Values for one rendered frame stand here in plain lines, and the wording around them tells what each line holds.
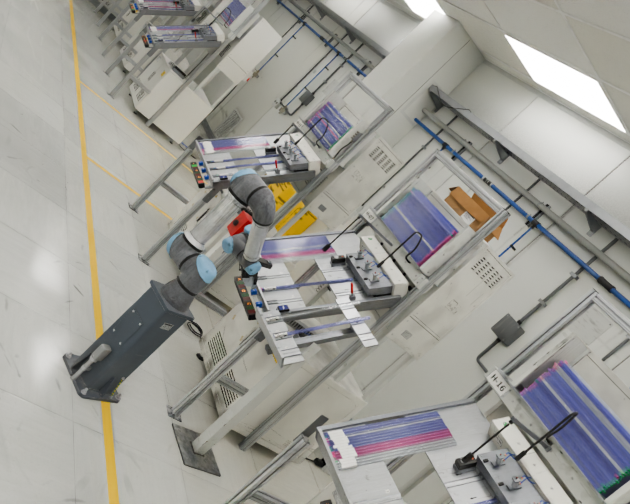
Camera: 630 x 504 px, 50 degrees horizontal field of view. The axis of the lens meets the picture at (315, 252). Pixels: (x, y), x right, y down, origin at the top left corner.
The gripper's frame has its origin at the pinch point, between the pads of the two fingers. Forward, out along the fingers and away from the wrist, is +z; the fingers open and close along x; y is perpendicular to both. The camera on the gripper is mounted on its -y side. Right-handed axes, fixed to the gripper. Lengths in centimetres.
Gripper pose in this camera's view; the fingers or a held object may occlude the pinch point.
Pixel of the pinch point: (253, 286)
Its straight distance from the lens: 343.9
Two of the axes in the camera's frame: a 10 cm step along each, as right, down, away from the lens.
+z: -0.8, 8.5, 5.3
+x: 3.1, 5.2, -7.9
